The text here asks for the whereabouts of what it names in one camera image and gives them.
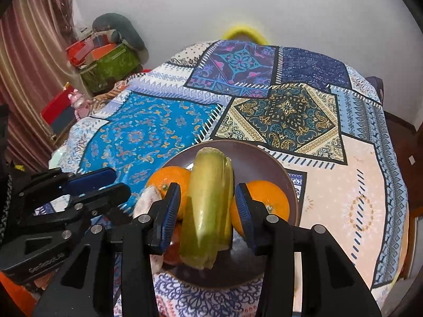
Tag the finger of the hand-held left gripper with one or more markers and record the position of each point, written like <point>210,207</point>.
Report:
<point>92,178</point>
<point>109,194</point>

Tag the striped curtain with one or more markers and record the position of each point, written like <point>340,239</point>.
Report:
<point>26,56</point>

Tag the grey chair back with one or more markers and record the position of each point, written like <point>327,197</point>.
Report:
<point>376,86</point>

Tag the red tomato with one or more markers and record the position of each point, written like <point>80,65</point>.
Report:
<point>173,247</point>

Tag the pink toy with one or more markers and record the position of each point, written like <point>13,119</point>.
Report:
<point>79,102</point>

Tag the large orange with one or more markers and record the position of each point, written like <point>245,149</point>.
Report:
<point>267,194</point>
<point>165,178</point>

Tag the purple plate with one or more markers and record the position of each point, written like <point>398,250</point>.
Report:
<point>261,161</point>

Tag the orange box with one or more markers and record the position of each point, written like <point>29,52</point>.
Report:
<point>102,51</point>

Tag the red box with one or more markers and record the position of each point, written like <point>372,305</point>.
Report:
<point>56,105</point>

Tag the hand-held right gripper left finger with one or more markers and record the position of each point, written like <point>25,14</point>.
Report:
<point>172,211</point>

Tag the yellow corn cob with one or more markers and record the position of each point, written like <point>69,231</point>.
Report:
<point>205,204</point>

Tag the patchwork printed tablecloth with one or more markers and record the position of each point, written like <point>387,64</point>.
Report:
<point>330,171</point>

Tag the green storage box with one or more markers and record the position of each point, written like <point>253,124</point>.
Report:
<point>112,67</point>

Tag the peeled pomelo segment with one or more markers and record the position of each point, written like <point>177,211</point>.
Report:
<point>147,201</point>

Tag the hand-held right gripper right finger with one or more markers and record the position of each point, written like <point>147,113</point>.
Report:
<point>243,211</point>

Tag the red bag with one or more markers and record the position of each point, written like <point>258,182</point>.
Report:
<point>77,52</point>

